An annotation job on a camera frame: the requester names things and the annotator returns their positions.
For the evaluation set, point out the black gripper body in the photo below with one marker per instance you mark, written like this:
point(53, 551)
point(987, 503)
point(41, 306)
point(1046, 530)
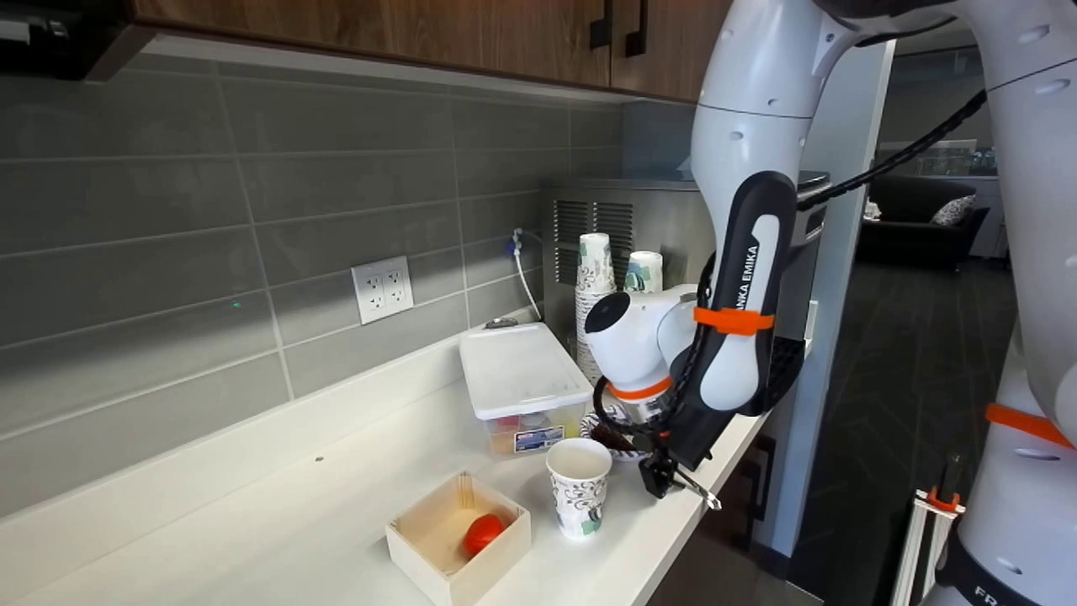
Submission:
point(641, 424)

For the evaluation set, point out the tall paper cup stack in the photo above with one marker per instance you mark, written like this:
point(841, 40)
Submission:
point(595, 271)

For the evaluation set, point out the clear container white lid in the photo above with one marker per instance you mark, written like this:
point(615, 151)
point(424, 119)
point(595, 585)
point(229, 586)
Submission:
point(523, 371)

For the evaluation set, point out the wide wooden cabinet door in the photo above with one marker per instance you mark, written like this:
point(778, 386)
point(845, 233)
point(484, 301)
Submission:
point(372, 34)

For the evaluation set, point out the black grey coffee machine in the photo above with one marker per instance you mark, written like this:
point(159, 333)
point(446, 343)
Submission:
point(813, 213)

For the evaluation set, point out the white wall outlet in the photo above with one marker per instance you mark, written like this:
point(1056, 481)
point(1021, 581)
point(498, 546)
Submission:
point(383, 291)

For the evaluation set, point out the light wooden box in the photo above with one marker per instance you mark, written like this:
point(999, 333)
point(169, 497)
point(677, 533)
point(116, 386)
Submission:
point(424, 559)

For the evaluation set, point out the black overhead appliance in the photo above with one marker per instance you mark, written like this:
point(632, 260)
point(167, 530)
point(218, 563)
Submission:
point(57, 34)

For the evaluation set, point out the short paper cup stack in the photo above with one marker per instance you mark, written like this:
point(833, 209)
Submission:
point(645, 273)

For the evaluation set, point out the dark sofa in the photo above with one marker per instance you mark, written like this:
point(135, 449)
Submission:
point(898, 241)

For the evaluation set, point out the white printed paper cup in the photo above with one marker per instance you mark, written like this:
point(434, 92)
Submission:
point(576, 491)

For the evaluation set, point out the red ball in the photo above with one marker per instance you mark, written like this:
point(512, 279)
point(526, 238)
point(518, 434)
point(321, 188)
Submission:
point(487, 535)

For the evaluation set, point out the light sofa pillow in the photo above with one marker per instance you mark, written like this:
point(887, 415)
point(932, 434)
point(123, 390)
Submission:
point(955, 209)

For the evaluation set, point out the white orange stand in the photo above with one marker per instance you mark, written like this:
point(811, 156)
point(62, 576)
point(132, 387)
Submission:
point(926, 541)

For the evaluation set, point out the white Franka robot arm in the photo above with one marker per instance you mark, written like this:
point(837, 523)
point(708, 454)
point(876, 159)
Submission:
point(752, 111)

